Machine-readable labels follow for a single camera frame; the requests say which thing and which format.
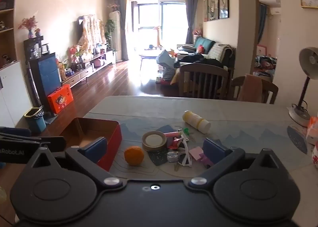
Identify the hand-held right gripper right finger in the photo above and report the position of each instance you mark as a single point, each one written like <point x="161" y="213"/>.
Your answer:
<point x="213" y="150"/>

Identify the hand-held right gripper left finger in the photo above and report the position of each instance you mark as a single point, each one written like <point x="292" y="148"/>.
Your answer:
<point x="95" y="146"/>

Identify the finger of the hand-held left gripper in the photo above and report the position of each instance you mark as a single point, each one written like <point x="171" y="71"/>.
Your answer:
<point x="15" y="132"/>
<point x="56" y="144"/>

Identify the purple grape toy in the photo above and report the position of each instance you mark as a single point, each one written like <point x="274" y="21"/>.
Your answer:
<point x="205" y="161"/>

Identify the red box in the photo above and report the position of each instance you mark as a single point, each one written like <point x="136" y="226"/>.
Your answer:
<point x="94" y="127"/>

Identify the pink notepad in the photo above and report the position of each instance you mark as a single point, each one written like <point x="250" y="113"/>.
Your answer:
<point x="195" y="152"/>

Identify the yellow white bottle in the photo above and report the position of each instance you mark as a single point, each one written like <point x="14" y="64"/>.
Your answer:
<point x="196" y="121"/>

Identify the red packet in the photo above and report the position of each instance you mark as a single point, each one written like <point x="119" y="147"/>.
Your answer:
<point x="175" y="143"/>

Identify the orange fruit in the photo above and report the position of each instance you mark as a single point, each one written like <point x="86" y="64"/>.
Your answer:
<point x="134" y="155"/>

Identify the small white box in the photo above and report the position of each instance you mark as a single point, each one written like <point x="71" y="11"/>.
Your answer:
<point x="173" y="156"/>

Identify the pink tube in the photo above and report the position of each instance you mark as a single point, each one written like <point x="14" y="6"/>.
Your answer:
<point x="171" y="134"/>

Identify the beige tape roll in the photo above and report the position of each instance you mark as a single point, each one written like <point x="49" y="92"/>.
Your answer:
<point x="154" y="140"/>

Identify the blue trash bin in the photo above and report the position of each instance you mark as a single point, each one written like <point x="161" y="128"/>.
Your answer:
<point x="36" y="122"/>

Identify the green pushpin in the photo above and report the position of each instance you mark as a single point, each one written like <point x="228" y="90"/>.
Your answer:
<point x="186" y="131"/>

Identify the printed table mat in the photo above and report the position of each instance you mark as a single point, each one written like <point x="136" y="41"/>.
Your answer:
<point x="248" y="140"/>

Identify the white cabinet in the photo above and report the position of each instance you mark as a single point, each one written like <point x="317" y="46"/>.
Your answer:
<point x="15" y="92"/>

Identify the orange gift box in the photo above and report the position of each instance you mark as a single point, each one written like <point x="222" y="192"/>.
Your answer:
<point x="60" y="99"/>

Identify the black cabinet blue panel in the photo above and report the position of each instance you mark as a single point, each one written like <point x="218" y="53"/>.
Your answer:
<point x="48" y="73"/>

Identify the pink towel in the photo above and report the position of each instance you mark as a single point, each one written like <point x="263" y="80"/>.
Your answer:
<point x="249" y="89"/>

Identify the wooden television stand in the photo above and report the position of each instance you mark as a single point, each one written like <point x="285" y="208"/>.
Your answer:
<point x="84" y="73"/>

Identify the wooden dining chair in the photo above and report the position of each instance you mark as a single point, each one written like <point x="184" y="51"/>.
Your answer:
<point x="203" y="69"/>
<point x="269" y="90"/>

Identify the dark clothes pile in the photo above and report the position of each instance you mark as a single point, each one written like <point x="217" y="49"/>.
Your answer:
<point x="198" y="60"/>

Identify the red flower arrangement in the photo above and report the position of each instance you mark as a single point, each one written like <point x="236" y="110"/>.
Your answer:
<point x="75" y="51"/>

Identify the cream sofa blanket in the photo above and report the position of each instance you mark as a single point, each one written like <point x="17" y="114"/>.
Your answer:
<point x="218" y="50"/>

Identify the cartoon print bedding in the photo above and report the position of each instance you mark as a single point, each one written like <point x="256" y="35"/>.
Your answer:
<point x="265" y="64"/>

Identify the orange tissue pack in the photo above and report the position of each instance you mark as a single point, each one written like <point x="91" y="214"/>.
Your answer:
<point x="312" y="130"/>

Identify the red sofa cushion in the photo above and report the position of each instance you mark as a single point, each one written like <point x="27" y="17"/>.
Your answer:
<point x="200" y="49"/>

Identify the white red cup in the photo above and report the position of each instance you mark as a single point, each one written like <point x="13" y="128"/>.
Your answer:
<point x="315" y="155"/>

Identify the coffee table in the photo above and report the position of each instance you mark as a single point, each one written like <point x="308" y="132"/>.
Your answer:
<point x="150" y="54"/>

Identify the dark green sofa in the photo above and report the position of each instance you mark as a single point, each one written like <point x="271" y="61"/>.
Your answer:
<point x="205" y="42"/>

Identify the pink flowers in vase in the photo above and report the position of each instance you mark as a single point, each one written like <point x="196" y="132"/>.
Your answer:
<point x="27" y="24"/>

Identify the white floor air conditioner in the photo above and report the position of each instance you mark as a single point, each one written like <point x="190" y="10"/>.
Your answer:
<point x="116" y="35"/>

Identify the cloth covered television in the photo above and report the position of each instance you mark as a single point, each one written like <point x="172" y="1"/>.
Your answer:
<point x="90" y="30"/>

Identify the green potted plant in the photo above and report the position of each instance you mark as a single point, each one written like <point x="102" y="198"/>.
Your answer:
<point x="110" y="29"/>

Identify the grey curtain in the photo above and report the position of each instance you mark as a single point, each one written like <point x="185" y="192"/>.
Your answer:
<point x="121" y="18"/>
<point x="191" y="15"/>

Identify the wooden wall shelf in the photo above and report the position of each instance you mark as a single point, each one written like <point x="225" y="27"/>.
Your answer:
<point x="7" y="43"/>

